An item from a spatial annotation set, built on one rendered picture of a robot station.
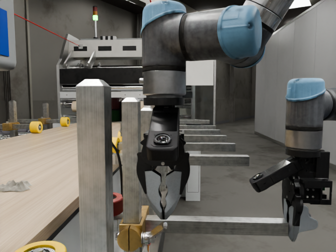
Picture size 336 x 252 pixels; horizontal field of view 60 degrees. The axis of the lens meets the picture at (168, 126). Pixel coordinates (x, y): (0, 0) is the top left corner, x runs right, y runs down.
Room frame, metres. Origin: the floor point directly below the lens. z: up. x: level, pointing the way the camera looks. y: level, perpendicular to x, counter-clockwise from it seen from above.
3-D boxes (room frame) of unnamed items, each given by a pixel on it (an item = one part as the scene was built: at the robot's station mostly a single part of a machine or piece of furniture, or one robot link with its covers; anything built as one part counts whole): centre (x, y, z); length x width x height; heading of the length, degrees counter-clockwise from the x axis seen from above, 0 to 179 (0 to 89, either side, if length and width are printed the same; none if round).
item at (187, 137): (1.40, -0.03, 0.95); 0.50 x 0.04 x 0.04; 87
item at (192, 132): (1.65, -0.05, 0.95); 0.50 x 0.04 x 0.04; 87
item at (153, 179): (0.51, 0.02, 0.97); 0.06 x 0.03 x 0.09; 177
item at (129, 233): (0.64, 0.08, 0.84); 0.14 x 0.06 x 0.05; 177
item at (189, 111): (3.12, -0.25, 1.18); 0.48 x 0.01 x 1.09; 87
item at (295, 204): (0.62, -0.28, 0.91); 0.05 x 0.02 x 0.09; 177
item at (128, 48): (3.54, 0.45, 0.95); 1.65 x 0.70 x 1.90; 87
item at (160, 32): (0.51, 0.00, 1.24); 0.09 x 0.08 x 0.11; 62
